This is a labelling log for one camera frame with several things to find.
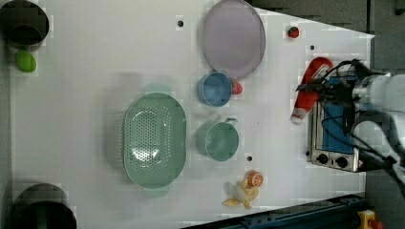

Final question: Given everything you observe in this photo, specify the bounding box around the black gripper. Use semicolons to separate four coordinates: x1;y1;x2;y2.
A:
296;75;358;107

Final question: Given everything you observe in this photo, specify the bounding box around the red ketchup bottle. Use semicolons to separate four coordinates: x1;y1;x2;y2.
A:
290;57;333;125

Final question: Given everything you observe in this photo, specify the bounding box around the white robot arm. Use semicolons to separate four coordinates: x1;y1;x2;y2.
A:
297;73;404;186

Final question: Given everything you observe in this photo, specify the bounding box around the green oval strainer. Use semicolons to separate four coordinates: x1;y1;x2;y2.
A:
123;83;186;198

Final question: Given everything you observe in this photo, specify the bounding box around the black toaster oven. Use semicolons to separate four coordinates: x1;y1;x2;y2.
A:
306;74;395;174

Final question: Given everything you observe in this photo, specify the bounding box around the red strawberry toy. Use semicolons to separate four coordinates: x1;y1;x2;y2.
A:
232;81;243;94

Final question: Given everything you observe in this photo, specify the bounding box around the grey round plate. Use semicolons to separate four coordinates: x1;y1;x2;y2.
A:
201;0;266;81

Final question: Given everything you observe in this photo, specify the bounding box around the blue cup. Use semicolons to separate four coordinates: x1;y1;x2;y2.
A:
197;72;232;107

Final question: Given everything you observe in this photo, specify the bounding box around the orange slice toy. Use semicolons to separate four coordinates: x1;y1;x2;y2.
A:
247;171;264;188

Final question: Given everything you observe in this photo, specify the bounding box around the green mug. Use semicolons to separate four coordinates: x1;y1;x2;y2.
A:
196;117;240;161

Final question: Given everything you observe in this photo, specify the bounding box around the peeled banana toy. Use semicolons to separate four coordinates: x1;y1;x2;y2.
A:
222;178;259;210

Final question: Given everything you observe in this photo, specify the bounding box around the yellow red clamp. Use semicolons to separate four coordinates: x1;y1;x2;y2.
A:
357;210;384;229

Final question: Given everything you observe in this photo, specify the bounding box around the green lime toy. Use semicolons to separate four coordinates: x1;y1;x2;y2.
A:
15;51;36;73

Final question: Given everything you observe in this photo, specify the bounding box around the black cylinder container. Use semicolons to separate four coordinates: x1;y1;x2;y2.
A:
0;0;50;52

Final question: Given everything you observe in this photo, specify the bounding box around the black cylinder cup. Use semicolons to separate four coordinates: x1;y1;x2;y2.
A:
9;183;77;229

